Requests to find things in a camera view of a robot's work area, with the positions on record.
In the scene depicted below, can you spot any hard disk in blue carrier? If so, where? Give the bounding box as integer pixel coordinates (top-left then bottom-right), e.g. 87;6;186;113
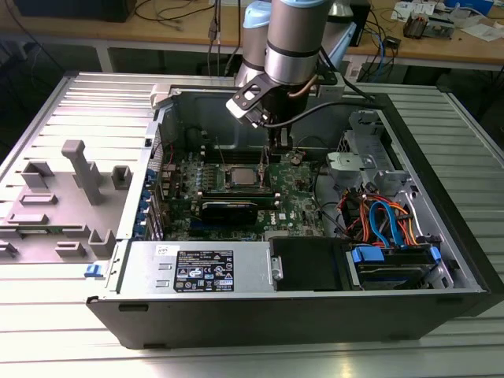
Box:
345;243;444;291

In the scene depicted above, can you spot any black power cable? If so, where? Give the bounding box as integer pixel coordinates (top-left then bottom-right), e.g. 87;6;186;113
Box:
313;163;347;239

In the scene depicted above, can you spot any orange red wire bundle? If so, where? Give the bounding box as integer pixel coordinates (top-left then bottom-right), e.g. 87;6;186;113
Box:
338;191;430;247

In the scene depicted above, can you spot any white paper sheet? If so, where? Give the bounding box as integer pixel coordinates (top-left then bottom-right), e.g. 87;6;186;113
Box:
460;22;504;43

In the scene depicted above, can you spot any grey parts rack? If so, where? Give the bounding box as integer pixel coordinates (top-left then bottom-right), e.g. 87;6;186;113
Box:
0;139;133;265

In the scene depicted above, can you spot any black camera cable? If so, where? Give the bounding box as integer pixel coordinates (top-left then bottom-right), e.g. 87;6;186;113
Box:
261;80;385;129

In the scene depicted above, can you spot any silver metal drive cage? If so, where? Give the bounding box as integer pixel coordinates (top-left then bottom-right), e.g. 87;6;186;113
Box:
325;109;414;198

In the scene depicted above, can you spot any black PC case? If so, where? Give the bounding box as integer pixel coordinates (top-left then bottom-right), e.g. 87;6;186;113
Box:
85;80;504;350

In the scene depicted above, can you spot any green motherboard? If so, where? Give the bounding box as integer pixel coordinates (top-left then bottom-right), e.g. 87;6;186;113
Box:
161;145;328;242

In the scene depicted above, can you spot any black graphics card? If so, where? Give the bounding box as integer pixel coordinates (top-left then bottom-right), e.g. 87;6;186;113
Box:
200;200;259;227

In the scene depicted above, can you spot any green RAM stick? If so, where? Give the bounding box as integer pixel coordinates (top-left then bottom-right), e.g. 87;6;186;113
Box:
21;227;82;236
200;195;279;209

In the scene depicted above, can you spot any black RAM slot bank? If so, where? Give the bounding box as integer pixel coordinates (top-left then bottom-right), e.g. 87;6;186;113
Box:
200;144;273;165

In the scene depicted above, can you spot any silver CPU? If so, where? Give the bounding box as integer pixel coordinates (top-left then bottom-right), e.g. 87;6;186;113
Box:
229;166;260;187

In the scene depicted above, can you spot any blue disk wire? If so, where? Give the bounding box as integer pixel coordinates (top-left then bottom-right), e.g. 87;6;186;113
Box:
369;200;406;249

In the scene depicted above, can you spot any black desktop device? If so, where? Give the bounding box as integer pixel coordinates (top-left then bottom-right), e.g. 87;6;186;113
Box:
349;0;372;48

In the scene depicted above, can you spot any silver power supply unit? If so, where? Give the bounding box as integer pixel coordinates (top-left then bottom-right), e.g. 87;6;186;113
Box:
117;240;272;295

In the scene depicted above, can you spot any bronze cable loop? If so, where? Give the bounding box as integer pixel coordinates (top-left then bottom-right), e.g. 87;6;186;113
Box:
287;74;319;99

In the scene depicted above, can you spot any wooden desk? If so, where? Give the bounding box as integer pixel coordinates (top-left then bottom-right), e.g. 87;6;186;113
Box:
0;0;504;72

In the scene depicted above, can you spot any grey plastic case latch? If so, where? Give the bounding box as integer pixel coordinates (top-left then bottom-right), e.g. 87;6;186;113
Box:
150;83;183;110

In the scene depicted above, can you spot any small wrist camera mount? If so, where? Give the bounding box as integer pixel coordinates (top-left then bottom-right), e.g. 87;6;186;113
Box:
314;70;346;99

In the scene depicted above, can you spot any grey electronic device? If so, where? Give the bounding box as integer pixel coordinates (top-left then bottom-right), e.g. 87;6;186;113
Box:
427;11;468;40

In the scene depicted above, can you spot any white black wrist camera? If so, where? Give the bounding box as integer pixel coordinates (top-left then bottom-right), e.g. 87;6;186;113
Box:
225;72;276;129

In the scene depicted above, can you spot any CPU socket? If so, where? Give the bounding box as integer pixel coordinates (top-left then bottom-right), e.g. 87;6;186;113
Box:
220;163;275;194

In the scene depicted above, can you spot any black computer box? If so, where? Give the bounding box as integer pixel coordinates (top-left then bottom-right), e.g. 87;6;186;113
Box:
14;0;138;24

